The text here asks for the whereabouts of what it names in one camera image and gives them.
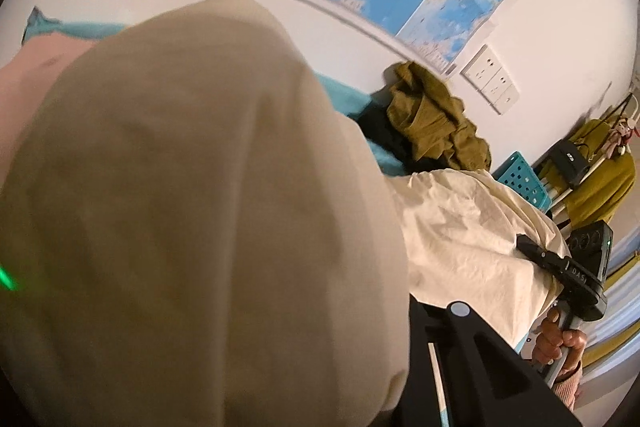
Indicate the white wall socket panel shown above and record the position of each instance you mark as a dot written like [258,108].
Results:
[491,79]

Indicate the olive green garment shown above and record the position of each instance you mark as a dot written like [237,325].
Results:
[432,122]

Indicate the small map poster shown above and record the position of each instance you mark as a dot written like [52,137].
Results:
[447,14]

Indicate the black garment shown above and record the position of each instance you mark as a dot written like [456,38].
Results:
[375,127]

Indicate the small plush doll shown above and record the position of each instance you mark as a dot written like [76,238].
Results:
[620,138]

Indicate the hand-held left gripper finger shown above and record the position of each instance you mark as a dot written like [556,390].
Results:
[465,357]

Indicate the hanging mustard garment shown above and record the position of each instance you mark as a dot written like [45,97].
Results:
[600,179]

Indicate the white clothes rack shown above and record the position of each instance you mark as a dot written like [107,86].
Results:
[565,194]

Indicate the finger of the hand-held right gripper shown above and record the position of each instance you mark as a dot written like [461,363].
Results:
[537,252]

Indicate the person's right hand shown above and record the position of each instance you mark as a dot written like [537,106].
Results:
[557,342]

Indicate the pink cloth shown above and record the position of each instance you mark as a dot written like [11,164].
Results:
[35,72]

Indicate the cream jacket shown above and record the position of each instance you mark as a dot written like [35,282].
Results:
[200,217]

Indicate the black bag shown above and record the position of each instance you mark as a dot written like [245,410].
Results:
[570,161]

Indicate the teal perforated basket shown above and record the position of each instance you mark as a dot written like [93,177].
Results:
[522,181]

